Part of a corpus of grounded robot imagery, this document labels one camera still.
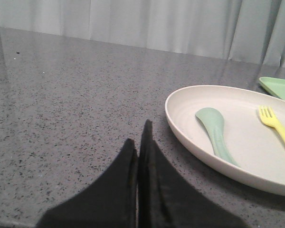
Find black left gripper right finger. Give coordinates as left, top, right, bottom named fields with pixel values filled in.
left=138, top=120, right=247, bottom=228

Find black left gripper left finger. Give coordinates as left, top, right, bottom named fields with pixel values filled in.
left=36, top=139, right=138, bottom=228

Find beige round plate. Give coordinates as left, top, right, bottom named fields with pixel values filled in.
left=165, top=85, right=285, bottom=196

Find yellow plastic fork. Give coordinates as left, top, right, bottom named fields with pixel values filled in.
left=258, top=106, right=285, bottom=144

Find green plastic spoon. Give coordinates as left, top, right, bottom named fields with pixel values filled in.
left=195, top=107, right=238, bottom=166

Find light green tray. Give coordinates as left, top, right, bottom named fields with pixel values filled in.
left=259, top=77, right=285, bottom=101

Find white curtain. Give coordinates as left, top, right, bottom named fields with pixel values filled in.
left=0, top=0, right=285, bottom=67

